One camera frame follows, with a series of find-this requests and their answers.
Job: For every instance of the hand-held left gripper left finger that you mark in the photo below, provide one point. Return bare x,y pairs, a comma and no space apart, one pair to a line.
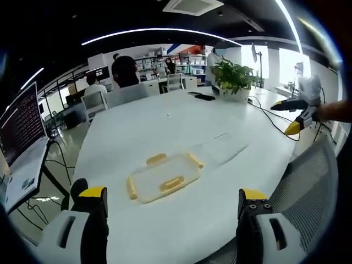
82,220

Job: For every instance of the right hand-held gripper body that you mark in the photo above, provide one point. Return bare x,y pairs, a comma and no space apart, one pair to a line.
310,89

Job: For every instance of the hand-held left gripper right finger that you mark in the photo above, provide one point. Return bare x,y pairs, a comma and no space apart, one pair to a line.
258,225

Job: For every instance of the clear lid with yellow plastic buckles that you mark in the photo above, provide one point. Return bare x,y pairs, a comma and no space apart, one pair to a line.
165,178

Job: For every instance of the black monitor stand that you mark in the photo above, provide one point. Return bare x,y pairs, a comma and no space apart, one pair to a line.
56,176

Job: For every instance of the grey mesh office chair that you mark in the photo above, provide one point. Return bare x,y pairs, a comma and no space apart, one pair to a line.
305,192

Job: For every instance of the white plant pot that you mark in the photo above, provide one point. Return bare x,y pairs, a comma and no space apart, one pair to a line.
233,94

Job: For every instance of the monitor on pole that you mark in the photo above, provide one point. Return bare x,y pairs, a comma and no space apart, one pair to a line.
255,55

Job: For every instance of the green potted plant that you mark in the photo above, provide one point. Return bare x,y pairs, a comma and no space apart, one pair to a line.
233,74

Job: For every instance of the black phone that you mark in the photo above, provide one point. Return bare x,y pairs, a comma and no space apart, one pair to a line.
204,97

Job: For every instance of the laptop with dark screen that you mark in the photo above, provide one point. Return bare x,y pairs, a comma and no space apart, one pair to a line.
20,148

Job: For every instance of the small dark device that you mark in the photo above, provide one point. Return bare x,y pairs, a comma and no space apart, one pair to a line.
193,93

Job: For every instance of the storage shelves with boxes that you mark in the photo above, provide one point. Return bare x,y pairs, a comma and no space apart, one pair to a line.
189,64

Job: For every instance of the white mesh office chair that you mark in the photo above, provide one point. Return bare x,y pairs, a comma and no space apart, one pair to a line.
93,104
175,82

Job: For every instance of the grey fabric office chair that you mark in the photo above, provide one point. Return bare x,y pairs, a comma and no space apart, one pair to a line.
126,96

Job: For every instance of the ceiling air conditioner vent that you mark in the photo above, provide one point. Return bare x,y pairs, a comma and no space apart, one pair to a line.
192,6

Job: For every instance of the dark wall screen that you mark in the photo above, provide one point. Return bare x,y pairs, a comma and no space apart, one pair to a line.
97,72

